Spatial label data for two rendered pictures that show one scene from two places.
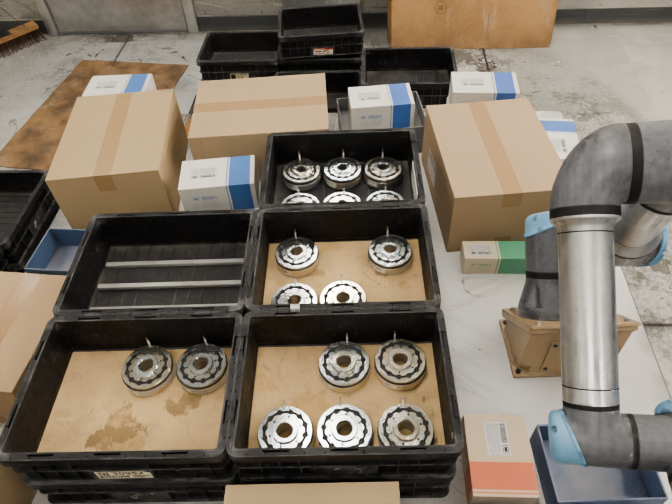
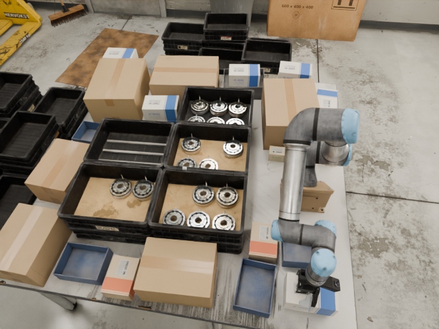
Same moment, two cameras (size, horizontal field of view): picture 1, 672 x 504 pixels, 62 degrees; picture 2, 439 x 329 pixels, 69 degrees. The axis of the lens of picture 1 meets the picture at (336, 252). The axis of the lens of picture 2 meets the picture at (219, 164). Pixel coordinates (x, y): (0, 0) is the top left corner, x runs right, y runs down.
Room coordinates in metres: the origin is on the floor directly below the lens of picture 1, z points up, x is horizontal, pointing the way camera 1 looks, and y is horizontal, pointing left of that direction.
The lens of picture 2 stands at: (-0.20, -0.16, 2.12)
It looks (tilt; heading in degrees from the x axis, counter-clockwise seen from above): 52 degrees down; 6
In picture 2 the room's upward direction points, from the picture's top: 2 degrees counter-clockwise
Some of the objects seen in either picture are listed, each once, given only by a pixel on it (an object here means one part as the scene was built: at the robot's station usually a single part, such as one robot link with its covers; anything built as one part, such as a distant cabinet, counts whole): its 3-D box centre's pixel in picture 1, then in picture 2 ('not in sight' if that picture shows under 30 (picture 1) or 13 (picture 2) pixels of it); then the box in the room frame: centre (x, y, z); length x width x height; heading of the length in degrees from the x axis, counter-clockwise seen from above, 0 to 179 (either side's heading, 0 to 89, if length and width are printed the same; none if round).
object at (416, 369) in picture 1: (400, 360); (227, 195); (0.59, -0.11, 0.86); 0.10 x 0.10 x 0.01
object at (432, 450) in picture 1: (343, 377); (200, 200); (0.53, 0.00, 0.92); 0.40 x 0.30 x 0.02; 87
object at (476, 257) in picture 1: (508, 257); (290, 155); (0.95, -0.45, 0.73); 0.24 x 0.06 x 0.06; 85
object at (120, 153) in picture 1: (125, 158); (120, 90); (1.38, 0.62, 0.80); 0.40 x 0.30 x 0.20; 2
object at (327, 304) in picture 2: not in sight; (309, 294); (0.20, -0.47, 0.76); 0.20 x 0.12 x 0.09; 84
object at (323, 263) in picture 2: not in sight; (321, 264); (0.20, -0.45, 1.08); 0.09 x 0.08 x 0.11; 167
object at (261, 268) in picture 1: (343, 271); (210, 154); (0.82, -0.01, 0.87); 0.40 x 0.30 x 0.11; 87
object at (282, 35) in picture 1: (322, 64); (226, 44); (2.61, 0.00, 0.37); 0.42 x 0.34 x 0.46; 84
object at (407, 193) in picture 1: (342, 183); (217, 113); (1.12, -0.03, 0.87); 0.40 x 0.30 x 0.11; 87
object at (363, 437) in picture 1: (344, 429); (198, 220); (0.45, 0.01, 0.86); 0.10 x 0.10 x 0.01
